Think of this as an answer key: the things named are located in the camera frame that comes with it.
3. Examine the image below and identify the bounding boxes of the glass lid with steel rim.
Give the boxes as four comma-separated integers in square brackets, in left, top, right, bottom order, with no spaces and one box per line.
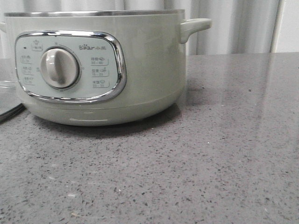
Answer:
[0,81,25,123]

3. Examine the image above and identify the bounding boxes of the white pleated curtain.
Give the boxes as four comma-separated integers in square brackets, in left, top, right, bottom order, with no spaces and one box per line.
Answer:
[0,0,299,59]

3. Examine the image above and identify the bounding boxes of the pale green electric pot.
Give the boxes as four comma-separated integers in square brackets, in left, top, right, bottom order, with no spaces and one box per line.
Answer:
[0,9,212,126]

